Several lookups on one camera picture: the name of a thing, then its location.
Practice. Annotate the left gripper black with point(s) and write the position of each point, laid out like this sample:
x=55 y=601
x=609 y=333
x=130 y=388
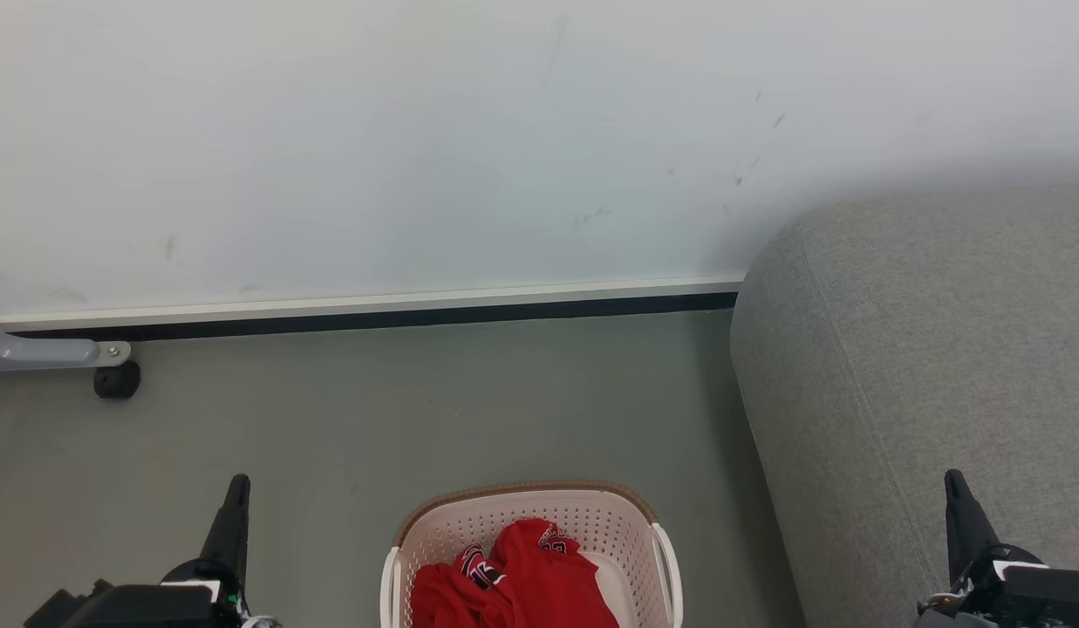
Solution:
x=138 y=606

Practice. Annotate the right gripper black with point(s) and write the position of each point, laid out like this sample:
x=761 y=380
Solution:
x=1019 y=593

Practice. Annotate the grey fabric sofa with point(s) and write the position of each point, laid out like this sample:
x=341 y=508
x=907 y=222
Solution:
x=923 y=366

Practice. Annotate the red garment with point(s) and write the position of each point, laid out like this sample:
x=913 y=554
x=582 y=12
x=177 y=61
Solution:
x=530 y=584

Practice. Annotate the black caster wheel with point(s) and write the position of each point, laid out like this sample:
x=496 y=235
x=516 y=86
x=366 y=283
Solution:
x=117 y=380

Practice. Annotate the grey metal stand leg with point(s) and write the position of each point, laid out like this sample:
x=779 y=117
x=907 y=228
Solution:
x=42 y=351

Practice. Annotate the white and black baseboard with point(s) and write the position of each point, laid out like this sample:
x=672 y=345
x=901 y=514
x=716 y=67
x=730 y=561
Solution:
x=373 y=310

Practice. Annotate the white perforated laundry basket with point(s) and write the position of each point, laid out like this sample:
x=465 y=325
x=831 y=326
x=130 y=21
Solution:
x=622 y=523

